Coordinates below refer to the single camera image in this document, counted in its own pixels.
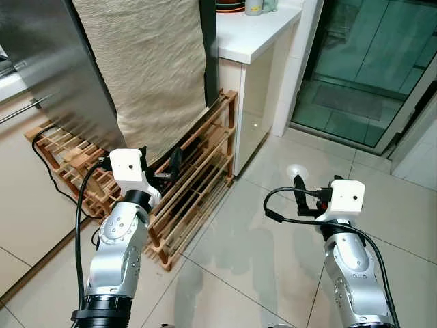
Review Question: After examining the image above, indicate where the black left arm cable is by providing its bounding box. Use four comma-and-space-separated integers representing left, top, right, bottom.
73, 157, 114, 314

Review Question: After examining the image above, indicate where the silver bar cabinet handle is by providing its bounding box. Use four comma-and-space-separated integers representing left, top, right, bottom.
0, 95, 53, 126

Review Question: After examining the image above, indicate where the glass sliding door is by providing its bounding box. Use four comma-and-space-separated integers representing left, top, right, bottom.
290, 0, 437, 155

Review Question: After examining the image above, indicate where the beige crinkled cloth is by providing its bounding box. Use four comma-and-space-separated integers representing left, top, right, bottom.
71, 0, 210, 163

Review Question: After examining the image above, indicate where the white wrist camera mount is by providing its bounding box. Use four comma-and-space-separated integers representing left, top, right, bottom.
316, 179, 367, 225
109, 148, 163, 206

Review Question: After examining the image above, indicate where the white counter cabinet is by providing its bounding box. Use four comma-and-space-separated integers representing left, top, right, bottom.
216, 0, 305, 177

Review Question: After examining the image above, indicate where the dark round bowl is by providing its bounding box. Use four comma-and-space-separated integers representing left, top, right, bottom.
216, 0, 246, 14

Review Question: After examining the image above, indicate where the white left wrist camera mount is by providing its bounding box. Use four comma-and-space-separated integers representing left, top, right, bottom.
109, 148, 163, 206

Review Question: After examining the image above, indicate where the pale cup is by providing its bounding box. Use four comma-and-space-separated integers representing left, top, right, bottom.
244, 0, 264, 16

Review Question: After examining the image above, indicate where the wooden slatted shoe rack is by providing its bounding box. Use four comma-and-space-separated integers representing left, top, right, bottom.
26, 89, 240, 271

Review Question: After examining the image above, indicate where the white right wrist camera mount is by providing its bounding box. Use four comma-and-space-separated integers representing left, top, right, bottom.
316, 179, 367, 225

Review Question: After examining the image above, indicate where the black power cable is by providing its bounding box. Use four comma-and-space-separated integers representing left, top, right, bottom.
30, 125, 91, 221

